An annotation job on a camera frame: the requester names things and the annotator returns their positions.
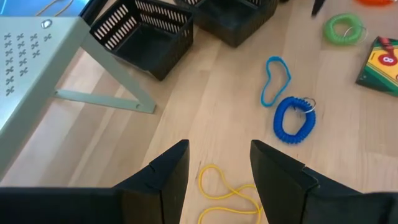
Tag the black table frame rails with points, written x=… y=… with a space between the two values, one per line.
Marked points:
x=93 y=11

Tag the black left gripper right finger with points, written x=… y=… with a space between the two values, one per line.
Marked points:
x=286 y=193

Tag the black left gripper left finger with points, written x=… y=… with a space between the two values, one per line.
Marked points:
x=155 y=199

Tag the yellow rubber band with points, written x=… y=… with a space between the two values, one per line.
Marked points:
x=217 y=197

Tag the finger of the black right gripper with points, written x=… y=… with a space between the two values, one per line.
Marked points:
x=317 y=5

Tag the green spiral wrist coil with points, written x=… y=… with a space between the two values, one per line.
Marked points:
x=328 y=31

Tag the yellow green crayon box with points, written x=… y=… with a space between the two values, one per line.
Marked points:
x=379 y=68

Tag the green perforated metal shelf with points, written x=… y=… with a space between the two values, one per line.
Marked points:
x=31 y=77

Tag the blue rubber band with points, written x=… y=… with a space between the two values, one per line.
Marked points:
x=263 y=96

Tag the blue spiral wrist coil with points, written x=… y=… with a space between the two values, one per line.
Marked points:
x=279 y=121

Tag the black mesh plastic basket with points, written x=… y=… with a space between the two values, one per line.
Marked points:
x=236 y=28
x=146 y=53

